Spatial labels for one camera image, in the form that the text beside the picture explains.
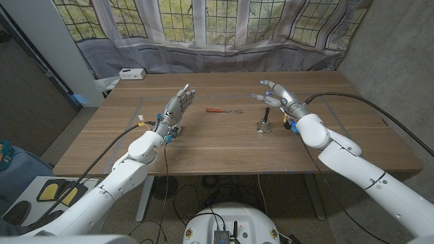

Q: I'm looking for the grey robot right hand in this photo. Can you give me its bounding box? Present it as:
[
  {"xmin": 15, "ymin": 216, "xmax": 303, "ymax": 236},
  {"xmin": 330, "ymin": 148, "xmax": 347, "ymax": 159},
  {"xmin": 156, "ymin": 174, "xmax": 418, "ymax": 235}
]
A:
[{"xmin": 250, "ymin": 79, "xmax": 311, "ymax": 121}]

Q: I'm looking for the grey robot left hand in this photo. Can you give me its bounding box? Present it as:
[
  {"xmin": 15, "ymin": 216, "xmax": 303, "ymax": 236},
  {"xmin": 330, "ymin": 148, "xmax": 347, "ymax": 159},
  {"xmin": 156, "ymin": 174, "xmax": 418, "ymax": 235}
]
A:
[{"xmin": 152, "ymin": 83, "xmax": 197, "ymax": 140}]

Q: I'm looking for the silver handbell black handle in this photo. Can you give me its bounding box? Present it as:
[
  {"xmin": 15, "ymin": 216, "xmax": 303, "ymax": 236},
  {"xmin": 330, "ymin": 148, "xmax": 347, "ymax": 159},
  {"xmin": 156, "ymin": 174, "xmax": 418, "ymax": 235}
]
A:
[{"xmin": 256, "ymin": 106, "xmax": 273, "ymax": 134}]

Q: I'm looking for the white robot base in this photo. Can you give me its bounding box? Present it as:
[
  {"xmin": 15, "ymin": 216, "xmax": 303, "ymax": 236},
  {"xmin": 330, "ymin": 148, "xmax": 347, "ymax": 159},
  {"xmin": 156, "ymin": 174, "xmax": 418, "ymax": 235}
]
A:
[{"xmin": 182, "ymin": 202, "xmax": 281, "ymax": 244}]

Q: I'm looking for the grey tape outline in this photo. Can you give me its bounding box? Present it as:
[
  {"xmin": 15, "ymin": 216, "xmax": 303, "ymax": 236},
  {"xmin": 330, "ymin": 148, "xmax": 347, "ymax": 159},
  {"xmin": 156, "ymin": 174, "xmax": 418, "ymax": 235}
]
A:
[{"xmin": 101, "ymin": 91, "xmax": 372, "ymax": 176}]

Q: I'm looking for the white power box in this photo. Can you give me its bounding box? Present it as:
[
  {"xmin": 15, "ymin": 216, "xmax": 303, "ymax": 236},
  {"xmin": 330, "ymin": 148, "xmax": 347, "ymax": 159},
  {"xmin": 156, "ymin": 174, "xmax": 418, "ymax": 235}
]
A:
[{"xmin": 118, "ymin": 68, "xmax": 147, "ymax": 81}]

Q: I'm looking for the printed window backdrop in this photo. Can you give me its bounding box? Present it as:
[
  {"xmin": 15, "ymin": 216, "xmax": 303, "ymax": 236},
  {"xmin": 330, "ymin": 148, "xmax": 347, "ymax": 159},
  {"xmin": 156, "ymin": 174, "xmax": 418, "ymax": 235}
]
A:
[{"xmin": 52, "ymin": 0, "xmax": 374, "ymax": 81}]

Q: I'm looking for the black round floor fan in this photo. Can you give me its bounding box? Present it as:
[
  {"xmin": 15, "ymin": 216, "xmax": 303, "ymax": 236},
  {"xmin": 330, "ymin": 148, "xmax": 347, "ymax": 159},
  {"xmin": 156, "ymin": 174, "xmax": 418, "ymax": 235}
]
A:
[{"xmin": 151, "ymin": 175, "xmax": 179, "ymax": 200}]

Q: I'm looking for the white table leg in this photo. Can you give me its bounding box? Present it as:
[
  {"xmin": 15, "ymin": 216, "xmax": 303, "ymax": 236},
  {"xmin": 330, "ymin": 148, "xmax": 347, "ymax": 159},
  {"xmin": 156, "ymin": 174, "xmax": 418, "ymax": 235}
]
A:
[{"xmin": 135, "ymin": 175, "xmax": 155, "ymax": 223}]

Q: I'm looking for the grey table leg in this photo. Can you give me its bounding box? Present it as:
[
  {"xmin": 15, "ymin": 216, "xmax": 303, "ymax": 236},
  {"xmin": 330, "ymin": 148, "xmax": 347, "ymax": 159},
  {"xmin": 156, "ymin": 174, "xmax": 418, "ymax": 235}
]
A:
[{"xmin": 303, "ymin": 174, "xmax": 327, "ymax": 221}]

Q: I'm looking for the grey electronics box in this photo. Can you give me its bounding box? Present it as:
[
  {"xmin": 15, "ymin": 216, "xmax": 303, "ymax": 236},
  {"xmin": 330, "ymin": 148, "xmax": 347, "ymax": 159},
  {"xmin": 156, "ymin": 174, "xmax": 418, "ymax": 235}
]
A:
[{"xmin": 212, "ymin": 229, "xmax": 231, "ymax": 244}]

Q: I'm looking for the black yellow foot pedal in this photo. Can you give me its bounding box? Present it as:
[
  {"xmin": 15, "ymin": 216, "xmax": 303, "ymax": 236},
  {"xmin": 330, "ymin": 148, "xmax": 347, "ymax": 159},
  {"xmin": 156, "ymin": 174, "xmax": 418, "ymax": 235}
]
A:
[
  {"xmin": 56, "ymin": 181, "xmax": 88, "ymax": 208},
  {"xmin": 36, "ymin": 179, "xmax": 65, "ymax": 203}
]

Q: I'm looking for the white floor board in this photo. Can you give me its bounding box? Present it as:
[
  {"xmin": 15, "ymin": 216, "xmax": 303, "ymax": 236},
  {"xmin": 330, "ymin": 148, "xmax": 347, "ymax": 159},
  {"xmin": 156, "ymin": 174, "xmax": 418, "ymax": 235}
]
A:
[{"xmin": 1, "ymin": 175, "xmax": 99, "ymax": 226}]

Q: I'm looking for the blue grey cushion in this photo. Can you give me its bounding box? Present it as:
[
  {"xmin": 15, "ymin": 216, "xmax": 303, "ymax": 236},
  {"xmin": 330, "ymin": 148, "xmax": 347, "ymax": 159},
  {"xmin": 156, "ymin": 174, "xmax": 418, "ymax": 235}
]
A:
[{"xmin": 0, "ymin": 145, "xmax": 55, "ymax": 204}]

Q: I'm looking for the dark shoe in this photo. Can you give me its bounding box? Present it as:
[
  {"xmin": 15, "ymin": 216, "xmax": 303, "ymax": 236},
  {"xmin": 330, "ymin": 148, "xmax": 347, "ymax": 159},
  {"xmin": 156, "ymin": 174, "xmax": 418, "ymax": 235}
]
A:
[
  {"xmin": 2, "ymin": 200, "xmax": 31, "ymax": 226},
  {"xmin": 39, "ymin": 209, "xmax": 65, "ymax": 226}
]

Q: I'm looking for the white robot chest edge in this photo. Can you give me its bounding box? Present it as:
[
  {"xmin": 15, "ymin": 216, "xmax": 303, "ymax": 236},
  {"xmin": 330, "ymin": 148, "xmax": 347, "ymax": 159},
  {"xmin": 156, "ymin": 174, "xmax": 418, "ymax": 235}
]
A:
[{"xmin": 0, "ymin": 234, "xmax": 138, "ymax": 244}]

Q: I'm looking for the teal fabric item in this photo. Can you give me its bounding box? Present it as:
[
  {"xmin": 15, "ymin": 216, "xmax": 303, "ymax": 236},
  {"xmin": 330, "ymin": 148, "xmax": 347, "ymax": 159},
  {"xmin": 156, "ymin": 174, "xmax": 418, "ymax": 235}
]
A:
[{"xmin": 0, "ymin": 140, "xmax": 15, "ymax": 171}]

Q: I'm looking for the person's dark trouser leg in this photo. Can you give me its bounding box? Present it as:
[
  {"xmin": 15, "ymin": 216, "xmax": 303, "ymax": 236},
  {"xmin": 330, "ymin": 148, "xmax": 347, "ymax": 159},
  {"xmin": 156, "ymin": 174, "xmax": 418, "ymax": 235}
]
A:
[{"xmin": 0, "ymin": 218, "xmax": 30, "ymax": 237}]

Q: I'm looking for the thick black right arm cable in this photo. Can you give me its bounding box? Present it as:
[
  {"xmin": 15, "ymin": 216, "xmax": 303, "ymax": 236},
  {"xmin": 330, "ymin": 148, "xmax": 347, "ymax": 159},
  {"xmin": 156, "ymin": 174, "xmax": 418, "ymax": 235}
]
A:
[{"xmin": 304, "ymin": 91, "xmax": 434, "ymax": 158}]

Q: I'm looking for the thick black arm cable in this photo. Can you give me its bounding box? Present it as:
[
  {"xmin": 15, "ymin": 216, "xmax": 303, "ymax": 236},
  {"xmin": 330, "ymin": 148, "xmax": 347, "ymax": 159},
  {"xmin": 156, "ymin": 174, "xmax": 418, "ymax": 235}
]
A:
[
  {"xmin": 29, "ymin": 121, "xmax": 157, "ymax": 228},
  {"xmin": 304, "ymin": 91, "xmax": 434, "ymax": 158}
]

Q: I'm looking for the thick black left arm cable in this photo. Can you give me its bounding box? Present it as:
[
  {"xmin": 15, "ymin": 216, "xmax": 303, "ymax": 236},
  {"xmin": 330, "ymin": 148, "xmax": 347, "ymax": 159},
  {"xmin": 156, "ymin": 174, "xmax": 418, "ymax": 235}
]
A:
[{"xmin": 29, "ymin": 121, "xmax": 157, "ymax": 228}]

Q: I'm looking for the thin black left wrist cable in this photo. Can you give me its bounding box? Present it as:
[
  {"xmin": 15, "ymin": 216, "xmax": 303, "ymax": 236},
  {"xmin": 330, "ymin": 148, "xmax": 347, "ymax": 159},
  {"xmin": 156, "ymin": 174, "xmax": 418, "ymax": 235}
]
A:
[{"xmin": 128, "ymin": 143, "xmax": 170, "ymax": 244}]

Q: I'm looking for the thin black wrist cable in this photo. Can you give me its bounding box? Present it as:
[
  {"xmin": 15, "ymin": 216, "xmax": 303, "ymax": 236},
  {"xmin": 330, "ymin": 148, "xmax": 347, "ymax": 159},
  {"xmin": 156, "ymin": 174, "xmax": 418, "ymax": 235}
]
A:
[
  {"xmin": 128, "ymin": 143, "xmax": 170, "ymax": 244},
  {"xmin": 297, "ymin": 133, "xmax": 391, "ymax": 244}
]

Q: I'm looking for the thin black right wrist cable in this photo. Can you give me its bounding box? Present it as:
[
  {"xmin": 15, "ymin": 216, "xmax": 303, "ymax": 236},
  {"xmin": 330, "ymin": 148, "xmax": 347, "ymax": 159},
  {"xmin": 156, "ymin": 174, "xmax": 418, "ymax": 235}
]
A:
[{"xmin": 297, "ymin": 133, "xmax": 391, "ymax": 244}]

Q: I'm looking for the black floor cable loop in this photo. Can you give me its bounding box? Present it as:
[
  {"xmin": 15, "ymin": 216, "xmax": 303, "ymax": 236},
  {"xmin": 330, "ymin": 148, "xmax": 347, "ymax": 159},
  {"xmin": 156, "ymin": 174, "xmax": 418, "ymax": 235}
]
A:
[{"xmin": 172, "ymin": 184, "xmax": 204, "ymax": 227}]

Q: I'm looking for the thin white floor cable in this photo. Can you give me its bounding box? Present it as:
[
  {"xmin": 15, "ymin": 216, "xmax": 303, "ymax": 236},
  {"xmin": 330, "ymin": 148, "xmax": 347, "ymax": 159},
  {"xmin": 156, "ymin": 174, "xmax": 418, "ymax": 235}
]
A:
[{"xmin": 256, "ymin": 174, "xmax": 269, "ymax": 216}]

